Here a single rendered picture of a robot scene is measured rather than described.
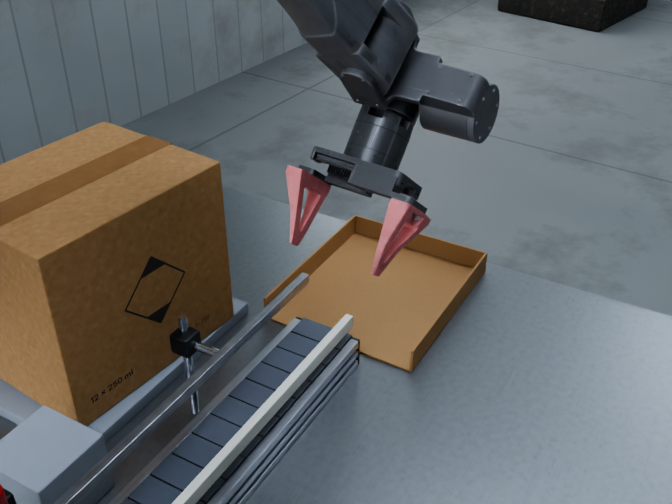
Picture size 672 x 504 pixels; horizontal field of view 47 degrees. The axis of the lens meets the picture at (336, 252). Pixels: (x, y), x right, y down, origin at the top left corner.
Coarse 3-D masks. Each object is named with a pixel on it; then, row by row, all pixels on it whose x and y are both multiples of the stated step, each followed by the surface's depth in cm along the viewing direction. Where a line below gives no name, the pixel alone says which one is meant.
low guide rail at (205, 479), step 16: (352, 320) 111; (336, 336) 108; (320, 352) 104; (304, 368) 102; (288, 384) 99; (272, 400) 97; (256, 416) 94; (272, 416) 97; (240, 432) 92; (256, 432) 94; (224, 448) 90; (240, 448) 92; (208, 464) 88; (224, 464) 89; (208, 480) 87; (192, 496) 85
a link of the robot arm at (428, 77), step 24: (360, 72) 69; (408, 72) 73; (432, 72) 72; (456, 72) 71; (360, 96) 73; (384, 96) 73; (408, 96) 72; (432, 96) 71; (456, 96) 70; (480, 96) 71; (432, 120) 74; (456, 120) 72; (480, 120) 72
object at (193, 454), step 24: (288, 336) 113; (312, 336) 113; (264, 360) 108; (288, 360) 108; (240, 384) 104; (264, 384) 104; (216, 408) 100; (240, 408) 100; (288, 408) 101; (192, 432) 97; (216, 432) 97; (264, 432) 97; (168, 456) 94; (192, 456) 94; (240, 456) 94; (144, 480) 90; (168, 480) 90; (192, 480) 90; (216, 480) 90
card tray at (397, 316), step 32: (352, 224) 143; (320, 256) 135; (352, 256) 139; (416, 256) 139; (448, 256) 137; (480, 256) 134; (320, 288) 130; (352, 288) 130; (384, 288) 130; (416, 288) 130; (448, 288) 130; (288, 320) 123; (320, 320) 123; (384, 320) 123; (416, 320) 123; (448, 320) 123; (384, 352) 117; (416, 352) 113
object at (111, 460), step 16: (288, 288) 109; (272, 304) 105; (256, 320) 102; (240, 336) 100; (224, 352) 97; (208, 368) 95; (192, 384) 92; (176, 400) 90; (160, 416) 88; (144, 432) 86; (128, 448) 84; (96, 464) 82; (112, 464) 83; (80, 480) 80; (96, 480) 81; (64, 496) 78; (80, 496) 79
